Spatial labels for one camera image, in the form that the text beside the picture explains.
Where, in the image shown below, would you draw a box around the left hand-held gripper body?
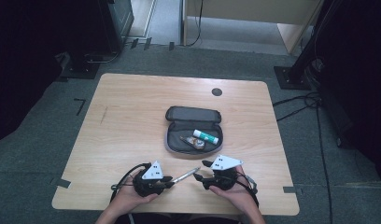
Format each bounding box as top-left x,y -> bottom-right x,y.
132,160 -> 168,198

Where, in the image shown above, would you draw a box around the silver pen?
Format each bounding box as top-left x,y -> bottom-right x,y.
171,166 -> 202,184

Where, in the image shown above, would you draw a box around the person's right hand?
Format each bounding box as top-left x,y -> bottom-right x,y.
208,164 -> 259,216

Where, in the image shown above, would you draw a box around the black floor cable loops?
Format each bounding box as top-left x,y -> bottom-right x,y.
272,91 -> 322,123

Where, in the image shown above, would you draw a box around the black hanging cable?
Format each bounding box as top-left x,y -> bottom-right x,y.
186,0 -> 205,48

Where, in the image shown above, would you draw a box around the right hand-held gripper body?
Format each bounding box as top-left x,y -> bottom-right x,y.
203,154 -> 245,191

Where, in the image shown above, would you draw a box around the small brown clear item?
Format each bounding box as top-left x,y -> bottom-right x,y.
178,134 -> 206,151

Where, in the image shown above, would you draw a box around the black metal stand base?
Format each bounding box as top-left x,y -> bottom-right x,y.
273,64 -> 312,91
59,51 -> 102,80

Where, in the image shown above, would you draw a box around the grey tape strip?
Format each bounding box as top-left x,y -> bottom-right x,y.
49,176 -> 72,189

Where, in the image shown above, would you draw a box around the black cabinet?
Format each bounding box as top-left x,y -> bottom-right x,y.
97,0 -> 135,54

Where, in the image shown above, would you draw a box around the person's left hand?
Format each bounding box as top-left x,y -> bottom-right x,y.
111,170 -> 161,214

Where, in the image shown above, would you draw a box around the white and green glue stick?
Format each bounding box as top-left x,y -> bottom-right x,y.
191,129 -> 220,146

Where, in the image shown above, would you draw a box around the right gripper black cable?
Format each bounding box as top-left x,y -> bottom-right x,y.
236,172 -> 261,209

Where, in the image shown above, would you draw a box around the grey zip pencil case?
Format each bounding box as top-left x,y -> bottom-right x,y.
163,105 -> 225,156

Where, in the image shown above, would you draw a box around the long black floor cable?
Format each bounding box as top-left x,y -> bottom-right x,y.
315,102 -> 335,224

